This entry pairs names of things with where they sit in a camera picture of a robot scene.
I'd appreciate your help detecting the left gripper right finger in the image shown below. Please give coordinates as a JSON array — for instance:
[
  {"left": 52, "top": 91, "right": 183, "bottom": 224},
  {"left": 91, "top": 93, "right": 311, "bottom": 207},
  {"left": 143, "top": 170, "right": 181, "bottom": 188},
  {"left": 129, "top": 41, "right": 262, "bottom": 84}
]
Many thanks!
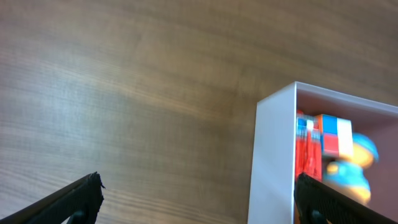
[{"left": 294, "top": 173, "right": 397, "bottom": 224}]

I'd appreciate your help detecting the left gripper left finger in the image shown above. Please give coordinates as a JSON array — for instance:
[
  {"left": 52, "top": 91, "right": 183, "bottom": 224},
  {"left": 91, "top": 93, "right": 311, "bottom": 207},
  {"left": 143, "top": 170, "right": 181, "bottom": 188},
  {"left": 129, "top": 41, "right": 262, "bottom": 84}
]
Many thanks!
[{"left": 1, "top": 172, "right": 104, "bottom": 224}]

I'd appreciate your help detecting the white box pink interior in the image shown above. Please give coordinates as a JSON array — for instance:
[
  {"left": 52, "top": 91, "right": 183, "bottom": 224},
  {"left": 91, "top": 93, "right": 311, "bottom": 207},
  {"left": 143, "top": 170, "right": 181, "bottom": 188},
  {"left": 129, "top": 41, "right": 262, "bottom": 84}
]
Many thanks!
[{"left": 248, "top": 82, "right": 397, "bottom": 223}]

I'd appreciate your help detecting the yellow duck toy blue hat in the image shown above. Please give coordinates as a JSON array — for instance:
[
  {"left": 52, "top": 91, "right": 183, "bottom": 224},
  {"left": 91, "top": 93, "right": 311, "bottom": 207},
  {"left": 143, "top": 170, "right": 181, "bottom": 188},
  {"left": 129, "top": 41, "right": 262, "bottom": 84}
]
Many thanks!
[{"left": 323, "top": 133, "right": 379, "bottom": 205}]

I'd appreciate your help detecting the red toy fire truck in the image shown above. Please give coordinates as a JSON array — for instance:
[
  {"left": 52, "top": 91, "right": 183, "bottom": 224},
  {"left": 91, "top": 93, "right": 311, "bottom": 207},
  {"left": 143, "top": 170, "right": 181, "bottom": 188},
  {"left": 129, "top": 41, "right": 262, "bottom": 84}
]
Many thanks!
[{"left": 295, "top": 110, "right": 322, "bottom": 182}]

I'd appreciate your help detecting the multicolour puzzle cube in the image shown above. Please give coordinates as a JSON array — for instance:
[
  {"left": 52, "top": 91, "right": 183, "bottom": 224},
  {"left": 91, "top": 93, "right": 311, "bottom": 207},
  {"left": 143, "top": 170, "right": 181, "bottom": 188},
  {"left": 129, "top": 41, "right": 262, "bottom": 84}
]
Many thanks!
[{"left": 315, "top": 114, "right": 354, "bottom": 158}]

